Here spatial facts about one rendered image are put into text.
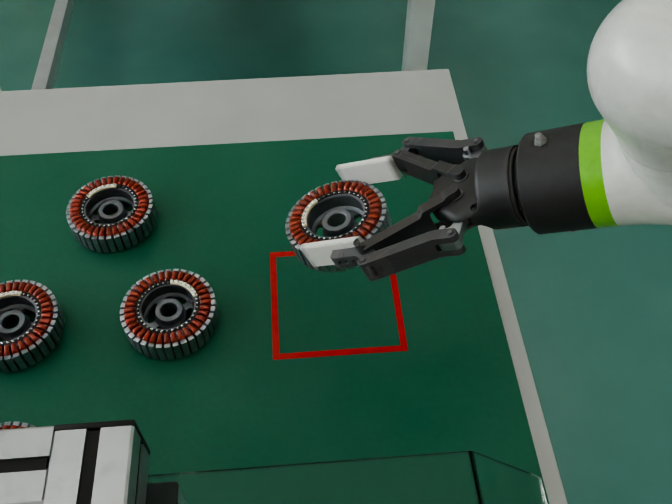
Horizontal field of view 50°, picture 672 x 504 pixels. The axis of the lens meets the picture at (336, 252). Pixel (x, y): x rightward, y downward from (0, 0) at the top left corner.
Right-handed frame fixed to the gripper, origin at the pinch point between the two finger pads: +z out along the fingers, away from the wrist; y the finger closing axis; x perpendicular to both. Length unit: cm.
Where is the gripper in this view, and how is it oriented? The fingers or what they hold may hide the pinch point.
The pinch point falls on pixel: (340, 212)
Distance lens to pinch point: 77.2
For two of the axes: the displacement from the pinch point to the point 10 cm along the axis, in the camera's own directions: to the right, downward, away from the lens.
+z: -8.4, 0.9, 5.4
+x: -4.6, -6.6, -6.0
